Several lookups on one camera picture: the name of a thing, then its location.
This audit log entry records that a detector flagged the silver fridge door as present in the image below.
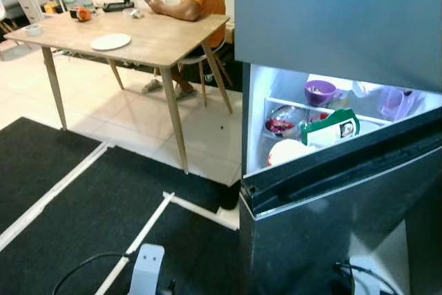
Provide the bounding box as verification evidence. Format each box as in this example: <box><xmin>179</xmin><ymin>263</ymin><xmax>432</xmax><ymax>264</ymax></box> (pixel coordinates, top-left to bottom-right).
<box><xmin>238</xmin><ymin>107</ymin><xmax>442</xmax><ymax>295</ymax></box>

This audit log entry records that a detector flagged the large white KFC cup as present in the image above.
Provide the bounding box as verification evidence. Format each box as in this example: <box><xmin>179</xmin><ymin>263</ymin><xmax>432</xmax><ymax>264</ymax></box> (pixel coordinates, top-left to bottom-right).
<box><xmin>267</xmin><ymin>138</ymin><xmax>316</xmax><ymax>169</ymax></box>

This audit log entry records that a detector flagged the plastic wrapped red bowl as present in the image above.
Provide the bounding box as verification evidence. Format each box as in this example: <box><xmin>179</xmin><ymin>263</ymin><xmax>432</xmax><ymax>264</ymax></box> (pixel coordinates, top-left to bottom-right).
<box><xmin>264</xmin><ymin>105</ymin><xmax>309</xmax><ymax>139</ymax></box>

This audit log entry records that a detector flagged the green Stok Ayam packet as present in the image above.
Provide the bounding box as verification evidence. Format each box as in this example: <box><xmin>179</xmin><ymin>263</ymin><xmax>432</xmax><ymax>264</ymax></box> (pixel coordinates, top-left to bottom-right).
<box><xmin>298</xmin><ymin>108</ymin><xmax>362</xmax><ymax>150</ymax></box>

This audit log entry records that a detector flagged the purple mug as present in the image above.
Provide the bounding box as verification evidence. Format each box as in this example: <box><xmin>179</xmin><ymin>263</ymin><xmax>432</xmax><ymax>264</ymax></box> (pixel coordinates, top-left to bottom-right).
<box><xmin>304</xmin><ymin>79</ymin><xmax>343</xmax><ymax>108</ymax></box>

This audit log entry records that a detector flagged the light wooden dining table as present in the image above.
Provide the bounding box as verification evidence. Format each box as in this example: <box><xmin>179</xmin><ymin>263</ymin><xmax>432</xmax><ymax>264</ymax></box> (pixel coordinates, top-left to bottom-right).
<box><xmin>23</xmin><ymin>10</ymin><xmax>235</xmax><ymax>175</ymax></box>

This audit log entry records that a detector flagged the floral round plate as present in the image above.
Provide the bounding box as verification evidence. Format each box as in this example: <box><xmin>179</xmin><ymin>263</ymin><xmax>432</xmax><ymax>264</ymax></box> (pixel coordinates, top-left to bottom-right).
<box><xmin>90</xmin><ymin>32</ymin><xmax>133</xmax><ymax>53</ymax></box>

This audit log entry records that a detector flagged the black rectangular controller device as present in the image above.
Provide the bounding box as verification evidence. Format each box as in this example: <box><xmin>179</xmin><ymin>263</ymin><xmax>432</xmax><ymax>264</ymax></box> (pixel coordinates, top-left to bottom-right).
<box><xmin>96</xmin><ymin>3</ymin><xmax>126</xmax><ymax>15</ymax></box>

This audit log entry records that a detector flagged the orange black handheld device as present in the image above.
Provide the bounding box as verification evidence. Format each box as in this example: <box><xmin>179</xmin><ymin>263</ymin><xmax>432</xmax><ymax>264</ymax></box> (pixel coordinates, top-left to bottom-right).
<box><xmin>74</xmin><ymin>7</ymin><xmax>94</xmax><ymax>23</ymax></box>

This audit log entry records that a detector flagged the purple plastic jug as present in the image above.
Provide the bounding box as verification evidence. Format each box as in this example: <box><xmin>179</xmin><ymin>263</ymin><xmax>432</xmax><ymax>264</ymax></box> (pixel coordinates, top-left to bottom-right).
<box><xmin>378</xmin><ymin>86</ymin><xmax>416</xmax><ymax>122</ymax></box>

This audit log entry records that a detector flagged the silver refrigerator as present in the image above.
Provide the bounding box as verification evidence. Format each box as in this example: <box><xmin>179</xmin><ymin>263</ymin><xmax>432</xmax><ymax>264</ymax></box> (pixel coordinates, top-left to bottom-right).
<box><xmin>233</xmin><ymin>0</ymin><xmax>442</xmax><ymax>295</ymax></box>

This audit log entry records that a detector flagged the silver upper freezer door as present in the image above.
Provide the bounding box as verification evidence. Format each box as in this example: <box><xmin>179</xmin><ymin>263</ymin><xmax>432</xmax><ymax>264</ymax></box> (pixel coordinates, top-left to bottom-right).
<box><xmin>233</xmin><ymin>0</ymin><xmax>442</xmax><ymax>95</ymax></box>

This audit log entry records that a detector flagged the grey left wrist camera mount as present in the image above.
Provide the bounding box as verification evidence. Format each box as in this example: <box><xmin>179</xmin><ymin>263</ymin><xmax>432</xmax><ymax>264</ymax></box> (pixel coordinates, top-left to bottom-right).
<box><xmin>127</xmin><ymin>243</ymin><xmax>167</xmax><ymax>295</ymax></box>

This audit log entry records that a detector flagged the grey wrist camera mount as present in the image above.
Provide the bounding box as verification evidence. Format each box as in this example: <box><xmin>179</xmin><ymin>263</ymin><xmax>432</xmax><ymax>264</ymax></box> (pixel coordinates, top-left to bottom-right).
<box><xmin>127</xmin><ymin>243</ymin><xmax>167</xmax><ymax>295</ymax></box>
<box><xmin>347</xmin><ymin>256</ymin><xmax>381</xmax><ymax>295</ymax></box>

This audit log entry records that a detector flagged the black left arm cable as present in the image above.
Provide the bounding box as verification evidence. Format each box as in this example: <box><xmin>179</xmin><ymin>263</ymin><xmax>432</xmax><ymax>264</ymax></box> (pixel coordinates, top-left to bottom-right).
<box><xmin>51</xmin><ymin>251</ymin><xmax>133</xmax><ymax>295</ymax></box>

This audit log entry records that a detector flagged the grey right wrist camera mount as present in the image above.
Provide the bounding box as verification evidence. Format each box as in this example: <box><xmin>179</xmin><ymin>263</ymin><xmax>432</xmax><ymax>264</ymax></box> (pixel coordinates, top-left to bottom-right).
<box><xmin>347</xmin><ymin>256</ymin><xmax>381</xmax><ymax>295</ymax></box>

